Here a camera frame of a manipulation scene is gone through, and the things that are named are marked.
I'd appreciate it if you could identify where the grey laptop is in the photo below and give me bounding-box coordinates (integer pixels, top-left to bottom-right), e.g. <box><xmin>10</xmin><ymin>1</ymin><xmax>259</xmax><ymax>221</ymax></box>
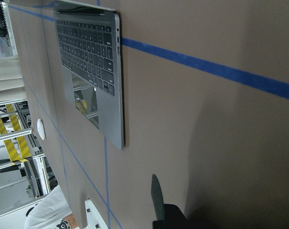
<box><xmin>54</xmin><ymin>0</ymin><xmax>124</xmax><ymax>149</ymax></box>

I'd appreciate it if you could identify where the black mouse pad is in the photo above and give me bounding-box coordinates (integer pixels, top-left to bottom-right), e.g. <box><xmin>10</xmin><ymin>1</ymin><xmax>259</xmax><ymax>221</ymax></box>
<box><xmin>151</xmin><ymin>174</ymin><xmax>189</xmax><ymax>229</ymax></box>

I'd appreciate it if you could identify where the white computer mouse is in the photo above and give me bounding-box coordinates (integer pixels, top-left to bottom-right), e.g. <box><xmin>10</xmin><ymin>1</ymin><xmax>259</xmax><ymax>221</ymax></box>
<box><xmin>37</xmin><ymin>119</ymin><xmax>45</xmax><ymax>141</ymax></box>

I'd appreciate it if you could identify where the person in white shirt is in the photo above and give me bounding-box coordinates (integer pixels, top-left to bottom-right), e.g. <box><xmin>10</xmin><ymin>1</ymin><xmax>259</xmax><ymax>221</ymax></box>
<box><xmin>24</xmin><ymin>185</ymin><xmax>79</xmax><ymax>229</ymax></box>

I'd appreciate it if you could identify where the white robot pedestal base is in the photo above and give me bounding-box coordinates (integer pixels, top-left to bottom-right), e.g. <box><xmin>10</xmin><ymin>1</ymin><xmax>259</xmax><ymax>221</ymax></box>
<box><xmin>85</xmin><ymin>199</ymin><xmax>108</xmax><ymax>229</ymax></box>

